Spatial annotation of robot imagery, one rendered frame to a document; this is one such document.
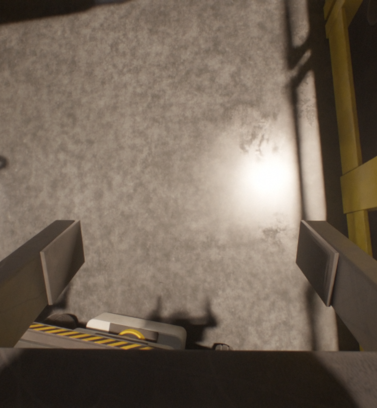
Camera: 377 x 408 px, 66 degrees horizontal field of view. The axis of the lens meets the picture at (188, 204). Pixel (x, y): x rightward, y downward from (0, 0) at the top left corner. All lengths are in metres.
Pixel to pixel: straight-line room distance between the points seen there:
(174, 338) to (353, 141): 0.68
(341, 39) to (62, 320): 1.10
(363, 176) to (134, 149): 0.66
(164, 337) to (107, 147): 0.62
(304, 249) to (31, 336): 0.64
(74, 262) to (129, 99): 0.92
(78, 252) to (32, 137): 1.02
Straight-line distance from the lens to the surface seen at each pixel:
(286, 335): 0.94
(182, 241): 0.90
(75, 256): 0.17
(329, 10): 1.13
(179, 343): 0.81
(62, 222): 0.17
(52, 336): 0.70
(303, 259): 0.17
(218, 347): 0.84
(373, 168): 0.77
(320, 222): 0.17
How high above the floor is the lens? 0.89
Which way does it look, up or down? 79 degrees down
